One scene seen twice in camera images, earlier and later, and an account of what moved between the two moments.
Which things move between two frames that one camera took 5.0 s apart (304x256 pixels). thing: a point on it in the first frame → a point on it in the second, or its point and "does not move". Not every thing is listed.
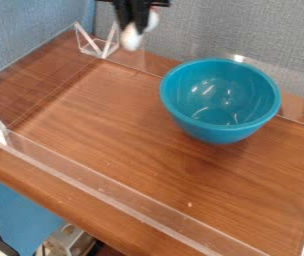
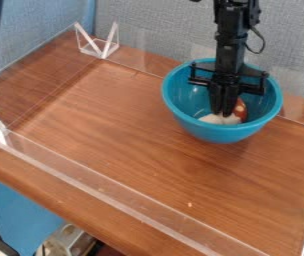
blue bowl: [221, 99] does not move
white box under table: [70, 241] does not move
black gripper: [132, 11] → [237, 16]
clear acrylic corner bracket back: [98, 47] does not move
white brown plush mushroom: [131, 37] → [237, 117]
